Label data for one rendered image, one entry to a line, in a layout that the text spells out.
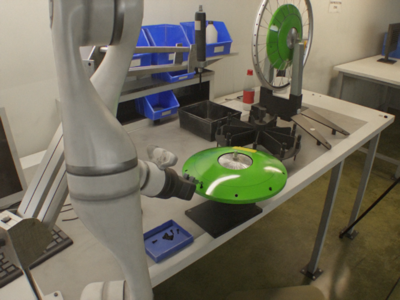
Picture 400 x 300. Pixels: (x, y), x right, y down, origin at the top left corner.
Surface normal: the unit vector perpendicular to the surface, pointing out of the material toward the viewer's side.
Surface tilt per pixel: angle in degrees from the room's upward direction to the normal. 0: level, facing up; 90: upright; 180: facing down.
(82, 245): 0
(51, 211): 40
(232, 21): 90
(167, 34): 87
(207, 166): 11
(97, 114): 61
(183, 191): 79
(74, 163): 74
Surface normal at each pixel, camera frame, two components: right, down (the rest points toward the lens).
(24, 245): 0.90, 0.20
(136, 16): 0.72, 0.52
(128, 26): 0.49, 0.73
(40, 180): -0.29, -0.42
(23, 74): 0.67, 0.33
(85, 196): -0.25, 0.21
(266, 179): 0.24, -0.72
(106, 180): 0.39, 0.18
